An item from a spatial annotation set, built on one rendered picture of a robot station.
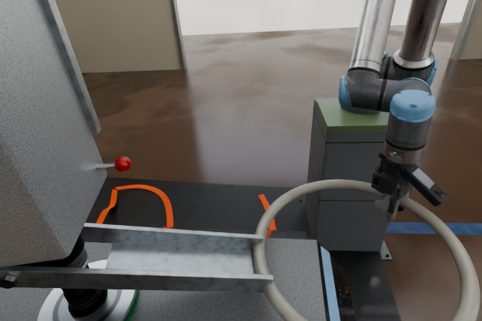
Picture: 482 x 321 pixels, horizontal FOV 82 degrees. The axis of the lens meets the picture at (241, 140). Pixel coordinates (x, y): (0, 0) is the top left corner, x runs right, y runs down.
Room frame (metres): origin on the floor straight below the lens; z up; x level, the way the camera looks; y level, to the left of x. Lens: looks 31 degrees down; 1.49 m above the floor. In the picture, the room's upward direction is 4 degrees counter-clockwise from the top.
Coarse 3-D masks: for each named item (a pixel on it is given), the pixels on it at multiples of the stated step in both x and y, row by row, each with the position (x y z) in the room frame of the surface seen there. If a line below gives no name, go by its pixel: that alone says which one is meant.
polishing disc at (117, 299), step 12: (96, 264) 0.47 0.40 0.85; (60, 288) 0.41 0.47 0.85; (48, 300) 0.38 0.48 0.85; (60, 300) 0.38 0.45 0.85; (108, 300) 0.37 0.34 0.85; (120, 300) 0.37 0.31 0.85; (132, 300) 0.37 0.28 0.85; (48, 312) 0.35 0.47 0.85; (60, 312) 0.35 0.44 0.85; (96, 312) 0.35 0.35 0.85; (108, 312) 0.35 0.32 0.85; (120, 312) 0.34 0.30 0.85
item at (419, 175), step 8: (408, 168) 0.56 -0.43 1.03; (416, 168) 0.57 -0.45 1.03; (408, 176) 0.55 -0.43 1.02; (416, 176) 0.54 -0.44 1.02; (424, 176) 0.55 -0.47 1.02; (416, 184) 0.53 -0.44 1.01; (424, 184) 0.53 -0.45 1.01; (432, 184) 0.53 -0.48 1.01; (424, 192) 0.52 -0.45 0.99; (432, 192) 0.51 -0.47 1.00; (440, 192) 0.51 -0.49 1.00; (432, 200) 0.50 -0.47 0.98; (440, 200) 0.49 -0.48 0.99
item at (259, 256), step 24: (288, 192) 0.64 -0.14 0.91; (264, 216) 0.55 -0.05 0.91; (432, 216) 0.49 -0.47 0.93; (264, 240) 0.48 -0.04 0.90; (456, 240) 0.41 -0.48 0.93; (264, 264) 0.41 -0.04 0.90; (456, 264) 0.37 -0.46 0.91; (264, 288) 0.35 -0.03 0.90; (288, 312) 0.29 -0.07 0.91; (456, 312) 0.27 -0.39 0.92
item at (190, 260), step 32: (96, 224) 0.44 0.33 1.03; (128, 256) 0.40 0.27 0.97; (160, 256) 0.41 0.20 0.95; (192, 256) 0.43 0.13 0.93; (224, 256) 0.44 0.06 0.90; (64, 288) 0.32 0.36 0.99; (96, 288) 0.33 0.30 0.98; (128, 288) 0.33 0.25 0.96; (160, 288) 0.34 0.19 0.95; (192, 288) 0.34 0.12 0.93; (224, 288) 0.35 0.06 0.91; (256, 288) 0.36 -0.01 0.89
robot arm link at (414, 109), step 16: (400, 96) 0.61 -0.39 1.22; (416, 96) 0.60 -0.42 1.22; (432, 96) 0.58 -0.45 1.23; (400, 112) 0.57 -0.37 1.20; (416, 112) 0.55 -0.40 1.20; (432, 112) 0.55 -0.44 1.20; (400, 128) 0.56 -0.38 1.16; (416, 128) 0.55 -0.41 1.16; (400, 144) 0.56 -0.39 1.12; (416, 144) 0.55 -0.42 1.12
